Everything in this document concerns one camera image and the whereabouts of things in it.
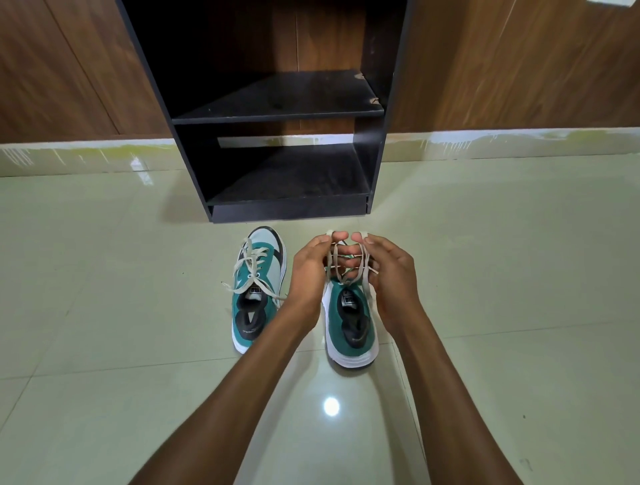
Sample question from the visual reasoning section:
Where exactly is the person's left hand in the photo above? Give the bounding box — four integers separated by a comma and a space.
285, 231, 359, 332

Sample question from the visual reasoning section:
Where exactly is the black wooden shelf unit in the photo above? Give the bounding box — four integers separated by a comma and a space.
116, 0, 414, 224

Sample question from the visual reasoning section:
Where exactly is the person's right forearm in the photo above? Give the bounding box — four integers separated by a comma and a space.
391, 324, 524, 485

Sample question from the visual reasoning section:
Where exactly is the person's right hand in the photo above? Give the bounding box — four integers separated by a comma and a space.
345, 232, 421, 337

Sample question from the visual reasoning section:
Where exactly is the beige shoelace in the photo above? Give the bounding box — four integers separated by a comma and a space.
221, 238, 289, 307
325, 230, 380, 301

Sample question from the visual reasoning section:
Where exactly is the person's left forearm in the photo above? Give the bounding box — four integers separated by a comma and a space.
129, 306, 315, 485

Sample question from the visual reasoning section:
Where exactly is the green and white sneaker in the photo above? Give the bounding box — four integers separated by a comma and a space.
321, 274, 380, 371
231, 226, 289, 355

